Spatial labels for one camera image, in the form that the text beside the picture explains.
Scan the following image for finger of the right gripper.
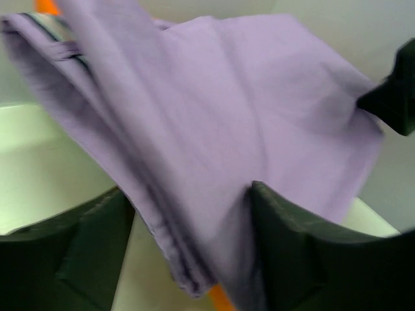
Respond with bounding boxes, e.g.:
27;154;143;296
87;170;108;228
357;38;414;136

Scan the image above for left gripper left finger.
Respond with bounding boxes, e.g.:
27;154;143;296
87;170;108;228
1;188;134;311

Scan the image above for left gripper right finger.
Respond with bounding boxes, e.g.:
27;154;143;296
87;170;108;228
249;181;414;311

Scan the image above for purple trousers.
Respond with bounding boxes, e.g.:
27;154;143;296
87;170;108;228
1;1;383;310

